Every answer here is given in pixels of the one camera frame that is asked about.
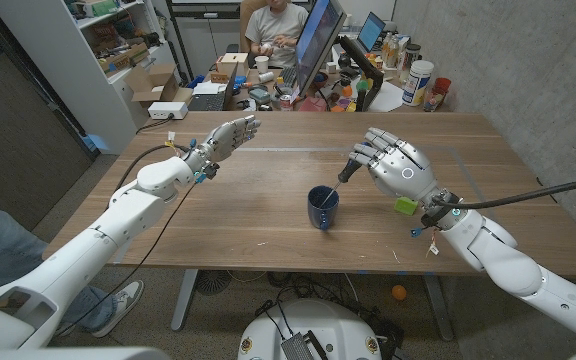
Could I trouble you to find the open cardboard box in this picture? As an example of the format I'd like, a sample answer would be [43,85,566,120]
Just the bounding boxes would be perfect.
[123,62,194,109]

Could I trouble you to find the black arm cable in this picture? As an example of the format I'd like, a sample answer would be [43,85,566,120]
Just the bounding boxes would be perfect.
[105,144,192,211]
[432,175,576,211]

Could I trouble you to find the white shelf unit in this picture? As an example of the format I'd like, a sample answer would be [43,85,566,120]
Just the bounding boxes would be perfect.
[0,0,189,155]

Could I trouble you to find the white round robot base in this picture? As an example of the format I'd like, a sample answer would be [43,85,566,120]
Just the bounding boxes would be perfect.
[236,298,384,360]

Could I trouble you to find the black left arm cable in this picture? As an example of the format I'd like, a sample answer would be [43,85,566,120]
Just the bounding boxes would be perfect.
[105,144,192,211]

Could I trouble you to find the large tilted computer monitor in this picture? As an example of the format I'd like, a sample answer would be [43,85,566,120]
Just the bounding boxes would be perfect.
[293,0,348,99]

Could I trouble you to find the white canister blue label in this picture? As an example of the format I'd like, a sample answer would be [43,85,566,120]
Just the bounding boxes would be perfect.
[401,59,435,107]

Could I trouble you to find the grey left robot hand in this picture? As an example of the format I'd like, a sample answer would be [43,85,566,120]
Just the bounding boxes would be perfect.
[185,114,263,176]

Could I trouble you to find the dark blue cup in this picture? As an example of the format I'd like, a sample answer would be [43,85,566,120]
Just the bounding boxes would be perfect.
[307,185,341,232]

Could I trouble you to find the grey table leg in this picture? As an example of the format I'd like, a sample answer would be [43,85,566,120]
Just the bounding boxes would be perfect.
[170,269,200,333]
[421,273,455,342]

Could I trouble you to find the black open laptop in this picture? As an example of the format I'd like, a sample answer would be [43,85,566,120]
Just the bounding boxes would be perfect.
[186,62,240,112]

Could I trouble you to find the seated person grey t-shirt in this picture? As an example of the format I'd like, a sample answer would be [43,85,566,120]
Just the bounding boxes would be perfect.
[244,0,310,69]

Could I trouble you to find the white power box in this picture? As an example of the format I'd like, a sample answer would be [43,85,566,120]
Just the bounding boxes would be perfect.
[147,101,189,121]

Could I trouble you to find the black handled screwdriver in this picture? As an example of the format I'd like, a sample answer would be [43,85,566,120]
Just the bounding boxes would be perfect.
[320,158,364,209]

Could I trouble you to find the green block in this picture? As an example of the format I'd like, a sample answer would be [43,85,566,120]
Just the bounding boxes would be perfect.
[394,196,419,217]

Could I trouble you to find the small open laptop blue screen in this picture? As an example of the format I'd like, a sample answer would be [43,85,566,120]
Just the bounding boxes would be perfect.
[356,11,387,54]

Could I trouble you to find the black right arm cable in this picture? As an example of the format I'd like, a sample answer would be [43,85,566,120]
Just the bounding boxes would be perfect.
[432,175,576,211]

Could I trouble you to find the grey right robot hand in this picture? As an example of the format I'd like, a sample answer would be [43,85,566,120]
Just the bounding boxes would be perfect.
[350,126,452,206]

